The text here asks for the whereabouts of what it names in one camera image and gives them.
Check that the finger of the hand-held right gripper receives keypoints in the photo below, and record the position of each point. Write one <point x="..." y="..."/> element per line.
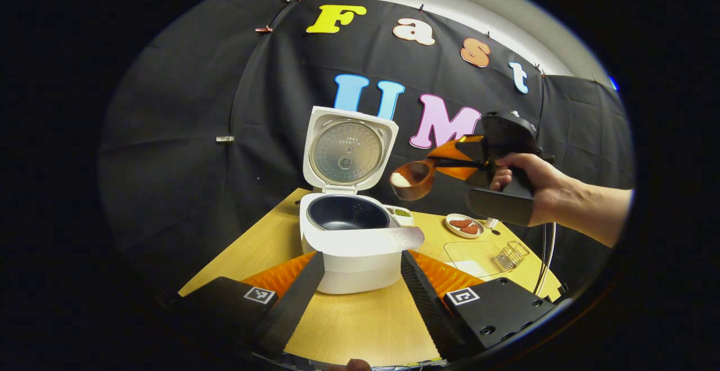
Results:
<point x="469" y="173"/>
<point x="458" y="149"/>

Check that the white rice cooker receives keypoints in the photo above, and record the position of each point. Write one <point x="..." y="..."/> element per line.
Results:
<point x="360" y="264"/>

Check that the white divided grain dish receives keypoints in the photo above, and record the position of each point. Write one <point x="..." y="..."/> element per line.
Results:
<point x="402" y="213"/>

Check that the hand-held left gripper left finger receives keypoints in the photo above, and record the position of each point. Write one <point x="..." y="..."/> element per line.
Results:
<point x="298" y="303"/>

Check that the small white rice portion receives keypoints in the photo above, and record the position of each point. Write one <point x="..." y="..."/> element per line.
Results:
<point x="400" y="180"/>

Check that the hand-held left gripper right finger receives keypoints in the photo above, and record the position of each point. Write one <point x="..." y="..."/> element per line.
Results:
<point x="427" y="309"/>

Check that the white round plate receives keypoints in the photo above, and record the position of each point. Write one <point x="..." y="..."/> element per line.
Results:
<point x="453" y="230"/>

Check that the small clear plastic bottle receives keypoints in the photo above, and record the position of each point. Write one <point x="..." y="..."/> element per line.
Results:
<point x="491" y="223"/>

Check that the brown wooden spoon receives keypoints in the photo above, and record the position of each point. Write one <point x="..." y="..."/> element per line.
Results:
<point x="421" y="188"/>

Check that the red meat piece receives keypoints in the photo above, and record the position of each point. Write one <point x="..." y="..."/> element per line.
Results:
<point x="460" y="223"/>
<point x="471" y="229"/>

